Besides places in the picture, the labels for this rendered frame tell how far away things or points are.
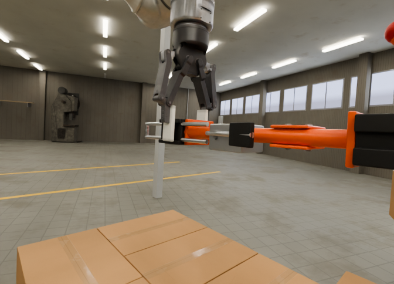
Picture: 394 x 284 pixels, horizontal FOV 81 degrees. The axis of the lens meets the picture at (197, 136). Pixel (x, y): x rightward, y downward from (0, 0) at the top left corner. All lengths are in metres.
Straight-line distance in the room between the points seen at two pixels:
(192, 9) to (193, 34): 0.04
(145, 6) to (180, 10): 0.15
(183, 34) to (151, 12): 0.17
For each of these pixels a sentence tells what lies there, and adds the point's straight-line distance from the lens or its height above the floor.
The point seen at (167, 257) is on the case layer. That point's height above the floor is 0.54.
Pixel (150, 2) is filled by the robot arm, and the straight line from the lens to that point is 0.63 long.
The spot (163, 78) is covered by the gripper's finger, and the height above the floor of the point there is 1.30.
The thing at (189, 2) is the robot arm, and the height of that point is 1.44.
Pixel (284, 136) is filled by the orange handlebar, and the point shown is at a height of 1.21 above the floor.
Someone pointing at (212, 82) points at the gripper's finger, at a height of 1.31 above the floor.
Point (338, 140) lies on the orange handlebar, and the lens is 0.30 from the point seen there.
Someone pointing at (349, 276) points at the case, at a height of 0.95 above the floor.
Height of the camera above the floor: 1.21
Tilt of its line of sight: 2 degrees down
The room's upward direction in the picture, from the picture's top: 3 degrees clockwise
